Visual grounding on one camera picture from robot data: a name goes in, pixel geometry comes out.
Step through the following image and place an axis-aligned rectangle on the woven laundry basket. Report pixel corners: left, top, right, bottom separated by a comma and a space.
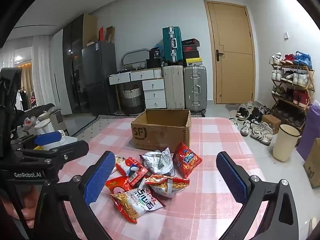
120, 84, 143, 114

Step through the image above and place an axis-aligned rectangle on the brown cardboard box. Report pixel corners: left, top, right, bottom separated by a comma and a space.
131, 109, 192, 153

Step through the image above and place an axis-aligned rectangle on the white red noodle snack bag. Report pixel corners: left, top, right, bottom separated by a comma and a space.
110, 186, 167, 224

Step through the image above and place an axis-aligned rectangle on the grey door mat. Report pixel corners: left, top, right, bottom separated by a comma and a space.
225, 102, 253, 113

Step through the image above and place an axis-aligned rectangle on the red packet with barcode label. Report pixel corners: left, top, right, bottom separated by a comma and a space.
122, 157, 150, 188

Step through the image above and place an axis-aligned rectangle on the dark tall cabinet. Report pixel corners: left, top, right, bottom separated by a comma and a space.
62, 14, 98, 115

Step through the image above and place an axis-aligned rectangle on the cream waste bin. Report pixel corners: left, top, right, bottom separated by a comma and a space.
272, 124, 300, 162

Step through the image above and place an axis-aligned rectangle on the oval mirror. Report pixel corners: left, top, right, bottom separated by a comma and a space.
122, 49, 150, 67

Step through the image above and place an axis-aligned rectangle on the small brown box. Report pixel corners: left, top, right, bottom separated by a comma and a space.
261, 114, 282, 134

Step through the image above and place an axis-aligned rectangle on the dark cloth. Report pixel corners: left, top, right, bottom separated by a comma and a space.
24, 102, 55, 120

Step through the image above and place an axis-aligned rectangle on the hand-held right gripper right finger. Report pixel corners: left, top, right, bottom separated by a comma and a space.
216, 151, 300, 240

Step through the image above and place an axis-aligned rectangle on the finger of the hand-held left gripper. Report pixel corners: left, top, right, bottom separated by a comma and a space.
15, 131, 63, 152
44, 140, 90, 174

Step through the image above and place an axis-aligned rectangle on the grey refrigerator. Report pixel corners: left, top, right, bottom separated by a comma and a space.
82, 41, 118, 115

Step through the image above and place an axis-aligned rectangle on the brown paper bag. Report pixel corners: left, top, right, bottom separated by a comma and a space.
105, 26, 115, 43

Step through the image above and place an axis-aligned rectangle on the orange noodle snack bag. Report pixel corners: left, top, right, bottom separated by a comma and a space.
144, 174, 190, 200

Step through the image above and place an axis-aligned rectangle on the white canister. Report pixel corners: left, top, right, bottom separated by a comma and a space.
34, 119, 54, 137

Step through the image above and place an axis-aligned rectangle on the white drawer desk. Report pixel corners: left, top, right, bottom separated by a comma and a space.
108, 68, 167, 110

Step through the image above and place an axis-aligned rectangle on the small cardboard box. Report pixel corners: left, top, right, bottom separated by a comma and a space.
49, 110, 69, 133

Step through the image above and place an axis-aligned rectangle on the wooden shoe rack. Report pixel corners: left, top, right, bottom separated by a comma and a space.
271, 62, 315, 132

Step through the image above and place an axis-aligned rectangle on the red triangular snack bag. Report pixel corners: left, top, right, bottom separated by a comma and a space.
172, 142, 202, 179

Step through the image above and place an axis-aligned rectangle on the pink checked tablecloth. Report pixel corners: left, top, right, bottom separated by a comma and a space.
45, 117, 269, 240

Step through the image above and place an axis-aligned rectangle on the shoe rack with shoes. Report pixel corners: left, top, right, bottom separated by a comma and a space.
269, 51, 313, 128

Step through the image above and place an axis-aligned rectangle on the yellow black shoe box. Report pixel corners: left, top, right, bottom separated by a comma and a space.
185, 57, 203, 67

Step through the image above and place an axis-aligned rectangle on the pile of sneakers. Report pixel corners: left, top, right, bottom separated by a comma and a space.
230, 100, 274, 146

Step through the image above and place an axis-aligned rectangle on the white wardrobe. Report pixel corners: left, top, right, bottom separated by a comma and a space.
51, 29, 73, 115

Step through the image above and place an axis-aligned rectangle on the grey white snack bag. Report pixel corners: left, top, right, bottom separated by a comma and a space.
139, 147, 175, 177

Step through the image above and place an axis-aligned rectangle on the printed cardboard carton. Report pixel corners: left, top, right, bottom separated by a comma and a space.
303, 138, 320, 189

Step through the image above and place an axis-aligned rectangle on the teal suitcase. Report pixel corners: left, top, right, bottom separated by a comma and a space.
162, 26, 184, 63

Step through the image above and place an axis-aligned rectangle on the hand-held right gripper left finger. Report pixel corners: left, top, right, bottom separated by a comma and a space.
32, 151, 117, 240

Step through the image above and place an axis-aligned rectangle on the black printed bag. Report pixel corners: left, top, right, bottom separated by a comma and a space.
149, 47, 163, 60

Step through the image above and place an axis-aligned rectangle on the white curtain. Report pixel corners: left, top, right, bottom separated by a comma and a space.
31, 35, 57, 105

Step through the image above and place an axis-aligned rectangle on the beige suitcase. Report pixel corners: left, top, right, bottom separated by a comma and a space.
163, 65, 185, 110

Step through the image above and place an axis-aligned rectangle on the person's left hand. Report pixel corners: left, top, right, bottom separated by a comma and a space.
0, 182, 40, 229

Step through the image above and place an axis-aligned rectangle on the silver suitcase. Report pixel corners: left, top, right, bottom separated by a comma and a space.
183, 66, 207, 113

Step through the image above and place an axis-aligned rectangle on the tan wooden door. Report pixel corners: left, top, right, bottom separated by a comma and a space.
204, 0, 256, 105

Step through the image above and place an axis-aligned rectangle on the white pastry packet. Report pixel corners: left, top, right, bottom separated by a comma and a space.
114, 155, 128, 174

